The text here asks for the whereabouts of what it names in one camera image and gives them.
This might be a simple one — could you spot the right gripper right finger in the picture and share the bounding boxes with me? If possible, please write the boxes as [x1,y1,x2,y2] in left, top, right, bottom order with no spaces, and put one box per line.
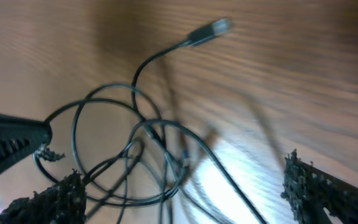
[281,150,358,224]

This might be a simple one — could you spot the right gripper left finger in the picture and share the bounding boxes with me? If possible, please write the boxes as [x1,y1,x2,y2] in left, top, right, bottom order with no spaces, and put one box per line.
[0,170,86,224]

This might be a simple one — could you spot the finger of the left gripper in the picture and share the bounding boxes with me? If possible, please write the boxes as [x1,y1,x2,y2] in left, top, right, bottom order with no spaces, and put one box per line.
[0,114,52,174]

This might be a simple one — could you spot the black cable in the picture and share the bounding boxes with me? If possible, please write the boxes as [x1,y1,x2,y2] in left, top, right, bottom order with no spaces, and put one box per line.
[32,82,269,224]
[82,17,233,224]

